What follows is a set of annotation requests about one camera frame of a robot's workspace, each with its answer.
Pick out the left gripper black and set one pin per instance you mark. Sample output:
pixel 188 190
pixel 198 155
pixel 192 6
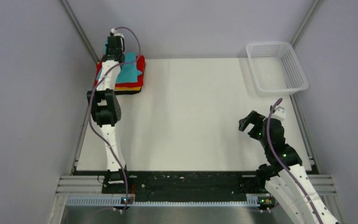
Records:
pixel 107 46

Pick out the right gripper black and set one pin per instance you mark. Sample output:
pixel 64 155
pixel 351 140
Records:
pixel 254 118

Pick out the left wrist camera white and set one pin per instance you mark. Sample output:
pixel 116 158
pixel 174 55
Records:
pixel 113 31

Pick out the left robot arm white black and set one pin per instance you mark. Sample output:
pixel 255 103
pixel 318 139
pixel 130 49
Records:
pixel 105 111

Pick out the red folded t-shirt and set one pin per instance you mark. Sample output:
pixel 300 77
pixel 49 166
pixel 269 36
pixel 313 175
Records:
pixel 140 66

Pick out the aluminium rail frame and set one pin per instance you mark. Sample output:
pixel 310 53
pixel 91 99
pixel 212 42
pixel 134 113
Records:
pixel 92 185

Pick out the corner metal post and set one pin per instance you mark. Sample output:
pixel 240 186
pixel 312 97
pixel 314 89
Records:
pixel 316 4
pixel 80 31

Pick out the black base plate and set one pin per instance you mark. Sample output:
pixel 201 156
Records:
pixel 188 186

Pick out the white plastic basket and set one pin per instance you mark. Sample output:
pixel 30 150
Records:
pixel 275 69

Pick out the white cable duct strip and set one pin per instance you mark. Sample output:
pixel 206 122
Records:
pixel 121 201

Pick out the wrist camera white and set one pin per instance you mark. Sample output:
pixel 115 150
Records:
pixel 279 113
pixel 113 31

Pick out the teal t-shirt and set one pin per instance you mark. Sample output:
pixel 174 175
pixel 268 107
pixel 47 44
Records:
pixel 129 56

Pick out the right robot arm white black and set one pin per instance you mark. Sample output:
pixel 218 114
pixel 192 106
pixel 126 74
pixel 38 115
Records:
pixel 285 177

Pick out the left corner metal post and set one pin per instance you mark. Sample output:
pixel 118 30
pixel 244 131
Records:
pixel 80 31

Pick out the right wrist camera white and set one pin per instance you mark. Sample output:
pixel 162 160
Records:
pixel 279 113

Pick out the right corner metal post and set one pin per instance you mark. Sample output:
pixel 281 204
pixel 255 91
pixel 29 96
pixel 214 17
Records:
pixel 316 4

